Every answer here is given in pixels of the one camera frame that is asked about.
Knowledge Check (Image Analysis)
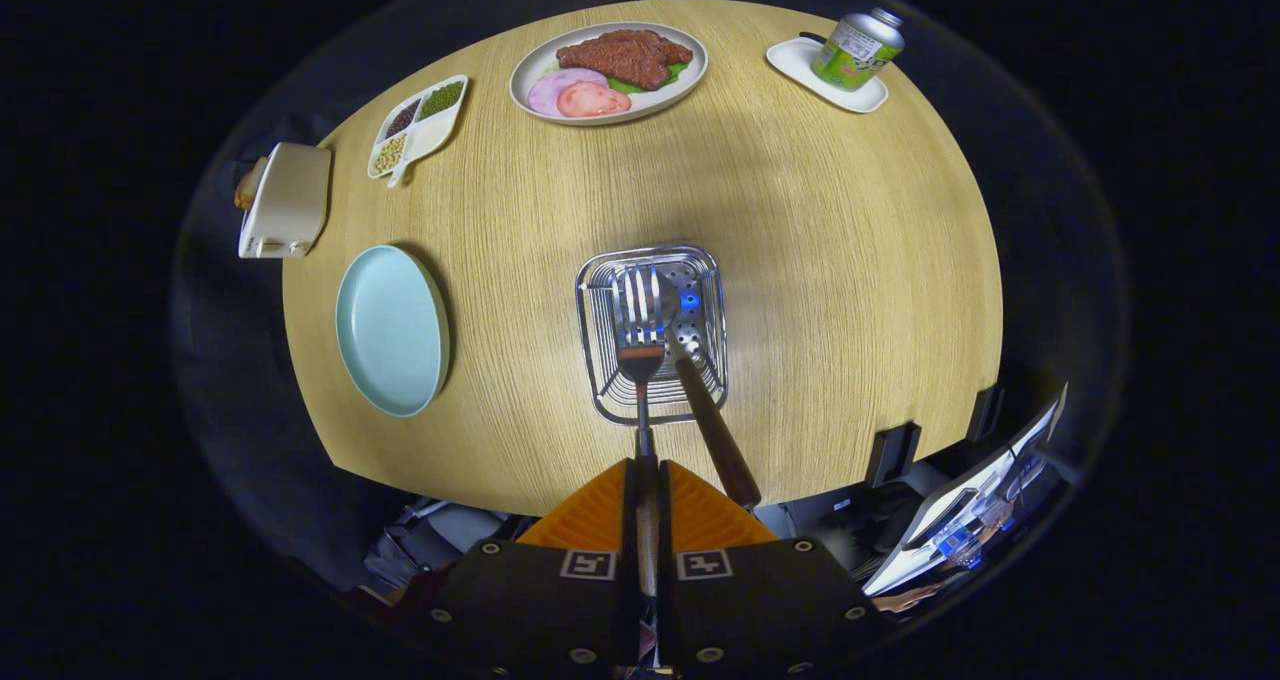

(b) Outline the brown toast slice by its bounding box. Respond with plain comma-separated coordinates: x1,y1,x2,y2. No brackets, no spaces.
234,157,269,211

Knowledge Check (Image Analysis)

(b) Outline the black table clamp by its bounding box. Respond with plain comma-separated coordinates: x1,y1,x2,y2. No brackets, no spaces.
865,421,922,489
966,383,1006,444

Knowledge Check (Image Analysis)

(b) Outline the metal spoon with wooden handle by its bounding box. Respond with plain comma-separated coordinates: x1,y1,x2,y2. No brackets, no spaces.
655,265,763,511

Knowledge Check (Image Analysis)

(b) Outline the light pink ham slice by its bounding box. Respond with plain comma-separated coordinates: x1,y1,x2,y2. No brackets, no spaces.
527,68,609,117

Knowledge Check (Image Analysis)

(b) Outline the white divided dish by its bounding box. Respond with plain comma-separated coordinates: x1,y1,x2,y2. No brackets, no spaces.
367,74,470,189

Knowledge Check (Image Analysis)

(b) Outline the green beans pile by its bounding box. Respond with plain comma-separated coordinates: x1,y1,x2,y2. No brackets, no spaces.
418,80,465,121

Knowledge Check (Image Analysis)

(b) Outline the silver bottle with green label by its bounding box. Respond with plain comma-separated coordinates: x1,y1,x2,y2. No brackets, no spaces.
811,7,906,92

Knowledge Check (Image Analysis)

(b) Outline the metal fork with wooden handle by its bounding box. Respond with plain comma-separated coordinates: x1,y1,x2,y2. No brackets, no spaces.
612,266,666,601

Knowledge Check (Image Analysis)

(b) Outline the white square coaster tray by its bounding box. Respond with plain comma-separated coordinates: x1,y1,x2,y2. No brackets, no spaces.
766,37,889,114

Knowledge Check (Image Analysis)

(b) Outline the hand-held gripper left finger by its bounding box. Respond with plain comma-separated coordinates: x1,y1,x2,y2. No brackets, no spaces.
430,458,646,679

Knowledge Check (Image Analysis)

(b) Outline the salmon pink ham slice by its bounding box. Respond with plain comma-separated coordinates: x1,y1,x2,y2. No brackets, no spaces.
556,81,633,119

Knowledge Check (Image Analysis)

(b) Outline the green lettuce leaf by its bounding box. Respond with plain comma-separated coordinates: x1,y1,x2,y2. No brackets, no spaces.
608,60,691,96

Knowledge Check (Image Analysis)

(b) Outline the brown steak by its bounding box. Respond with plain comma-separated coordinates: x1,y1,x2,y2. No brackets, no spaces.
556,29,694,91

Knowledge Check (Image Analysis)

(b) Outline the white round food plate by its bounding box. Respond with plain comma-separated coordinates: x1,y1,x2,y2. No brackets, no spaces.
509,22,709,127

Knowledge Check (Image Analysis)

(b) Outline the cream white toaster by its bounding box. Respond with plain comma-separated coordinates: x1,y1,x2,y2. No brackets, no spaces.
238,142,333,260

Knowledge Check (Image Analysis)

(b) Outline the metal wire basket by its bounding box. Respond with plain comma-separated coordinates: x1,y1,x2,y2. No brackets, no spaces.
575,244,729,427

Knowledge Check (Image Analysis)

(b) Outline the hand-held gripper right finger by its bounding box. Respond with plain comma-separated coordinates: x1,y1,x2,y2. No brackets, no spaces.
658,458,881,677

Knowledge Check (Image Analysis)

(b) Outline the white flat panel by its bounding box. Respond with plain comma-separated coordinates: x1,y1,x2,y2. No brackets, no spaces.
863,382,1069,598

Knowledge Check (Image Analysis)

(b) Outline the grey white equipment pile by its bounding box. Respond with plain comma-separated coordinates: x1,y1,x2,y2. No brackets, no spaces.
360,500,521,596

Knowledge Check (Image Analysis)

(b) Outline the light blue plate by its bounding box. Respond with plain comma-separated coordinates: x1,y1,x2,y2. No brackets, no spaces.
335,245,451,419

